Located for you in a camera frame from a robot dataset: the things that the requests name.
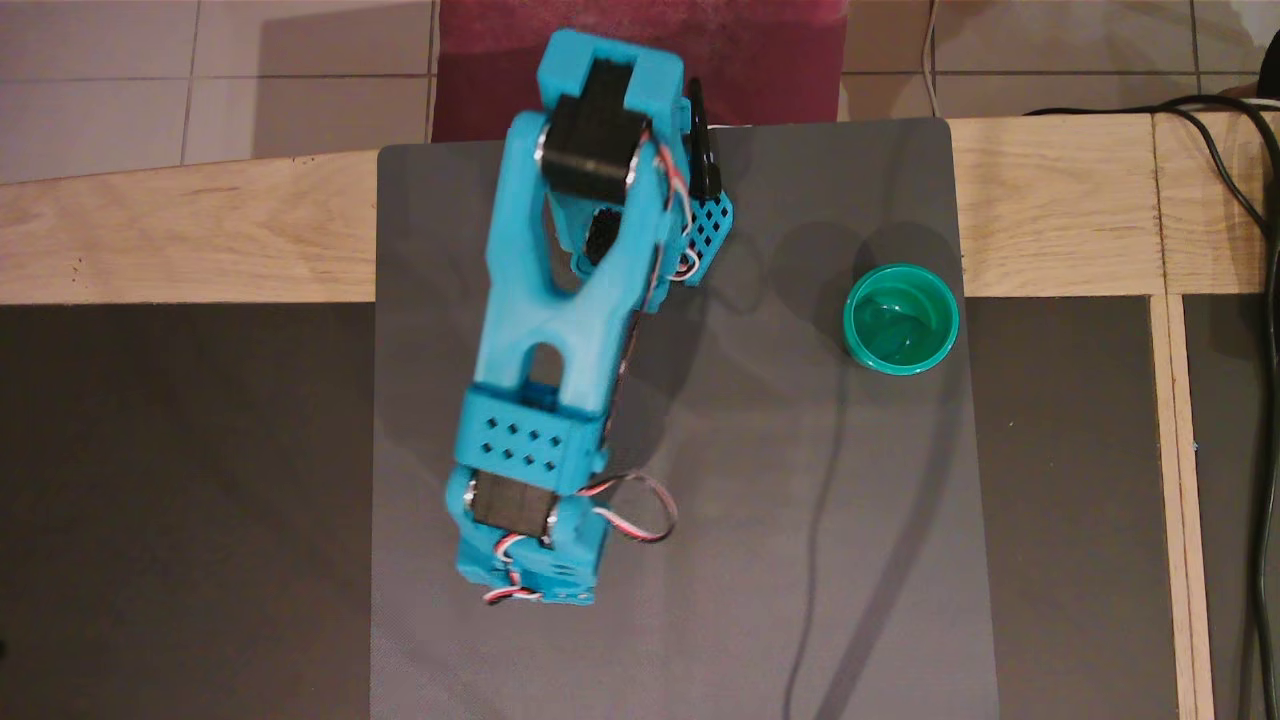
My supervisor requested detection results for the dark inset table mat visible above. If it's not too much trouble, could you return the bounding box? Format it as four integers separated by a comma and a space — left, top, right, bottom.
0, 302, 380, 720
1182, 292, 1280, 720
964, 294, 1184, 720

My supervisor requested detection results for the large grey table mat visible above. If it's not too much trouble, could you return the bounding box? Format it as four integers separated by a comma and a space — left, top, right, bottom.
369, 117, 1002, 720

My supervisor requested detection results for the dark red rug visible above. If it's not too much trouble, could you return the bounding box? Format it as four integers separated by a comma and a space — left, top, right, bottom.
431, 0, 850, 144

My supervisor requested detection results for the thick black power cable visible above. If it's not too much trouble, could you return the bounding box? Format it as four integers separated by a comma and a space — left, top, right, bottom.
1022, 93, 1280, 720

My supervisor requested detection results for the short red white servo cable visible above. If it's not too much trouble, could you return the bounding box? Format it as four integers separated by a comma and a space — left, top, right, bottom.
482, 532, 547, 606

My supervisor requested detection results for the black table clamp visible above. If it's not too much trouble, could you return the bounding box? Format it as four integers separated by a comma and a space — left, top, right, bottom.
686, 77, 724, 202

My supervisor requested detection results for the blue lattice robot base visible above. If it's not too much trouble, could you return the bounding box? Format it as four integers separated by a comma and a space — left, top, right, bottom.
680, 188, 735, 288

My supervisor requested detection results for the green plastic cup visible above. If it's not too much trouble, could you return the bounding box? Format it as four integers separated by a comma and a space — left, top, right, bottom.
842, 262, 961, 378

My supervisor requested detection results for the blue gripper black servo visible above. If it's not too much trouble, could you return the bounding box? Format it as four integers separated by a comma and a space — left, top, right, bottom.
446, 469, 609, 607

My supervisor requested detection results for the looped red white servo cable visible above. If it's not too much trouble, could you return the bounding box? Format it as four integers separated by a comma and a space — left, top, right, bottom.
577, 471, 680, 545

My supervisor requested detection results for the thin white cable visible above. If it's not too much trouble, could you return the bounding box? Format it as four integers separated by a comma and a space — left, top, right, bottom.
919, 0, 948, 118

